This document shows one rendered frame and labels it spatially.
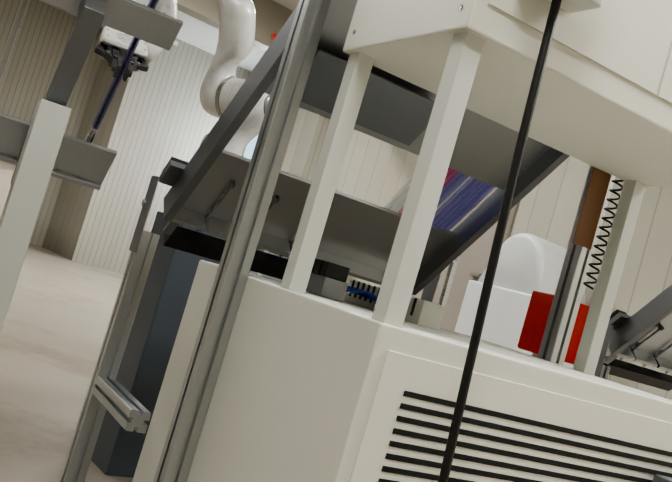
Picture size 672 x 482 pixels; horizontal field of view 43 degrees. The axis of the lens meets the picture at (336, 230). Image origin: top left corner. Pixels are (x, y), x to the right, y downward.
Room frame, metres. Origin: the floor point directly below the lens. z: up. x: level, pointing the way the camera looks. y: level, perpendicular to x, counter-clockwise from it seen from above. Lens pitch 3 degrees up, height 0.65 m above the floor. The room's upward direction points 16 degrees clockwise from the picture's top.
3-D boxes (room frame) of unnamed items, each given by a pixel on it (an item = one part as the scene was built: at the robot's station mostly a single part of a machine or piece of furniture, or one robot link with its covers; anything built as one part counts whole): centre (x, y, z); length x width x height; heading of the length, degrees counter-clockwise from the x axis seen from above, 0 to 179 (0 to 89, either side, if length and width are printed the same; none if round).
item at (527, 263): (6.02, -1.45, 0.68); 0.69 x 0.61 x 1.35; 36
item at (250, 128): (2.35, 0.35, 1.00); 0.19 x 0.12 x 0.24; 61
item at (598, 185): (1.61, -0.46, 1.02); 0.06 x 0.01 x 0.35; 119
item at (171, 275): (2.36, 0.37, 0.35); 0.18 x 0.18 x 0.70; 36
